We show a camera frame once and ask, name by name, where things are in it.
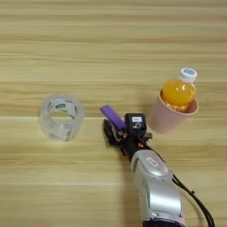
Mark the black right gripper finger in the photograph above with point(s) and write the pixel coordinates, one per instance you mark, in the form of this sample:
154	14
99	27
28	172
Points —
111	133

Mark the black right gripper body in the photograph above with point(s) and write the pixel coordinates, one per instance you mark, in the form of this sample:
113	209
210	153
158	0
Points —
133	144

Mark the purple rectangular eraser block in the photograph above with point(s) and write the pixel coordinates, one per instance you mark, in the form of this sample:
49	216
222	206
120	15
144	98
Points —
113	116

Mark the pink plastic cup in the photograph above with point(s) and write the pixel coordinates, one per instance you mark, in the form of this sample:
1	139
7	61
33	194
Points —
164	119

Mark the orange juice bottle white cap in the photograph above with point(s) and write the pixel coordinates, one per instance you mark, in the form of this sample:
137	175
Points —
178	93

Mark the clear packing tape roll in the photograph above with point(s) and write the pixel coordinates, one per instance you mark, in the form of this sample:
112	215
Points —
46	124

